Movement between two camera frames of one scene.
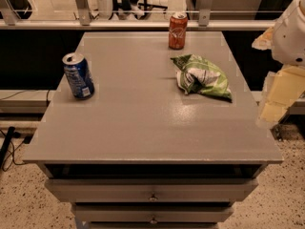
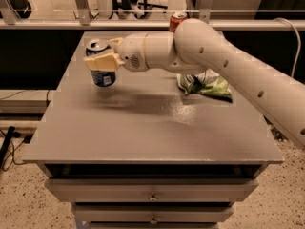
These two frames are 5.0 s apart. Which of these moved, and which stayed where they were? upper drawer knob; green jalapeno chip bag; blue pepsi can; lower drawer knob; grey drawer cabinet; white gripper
Moved: white gripper; blue pepsi can
Stayed: green jalapeno chip bag; upper drawer knob; lower drawer knob; grey drawer cabinet
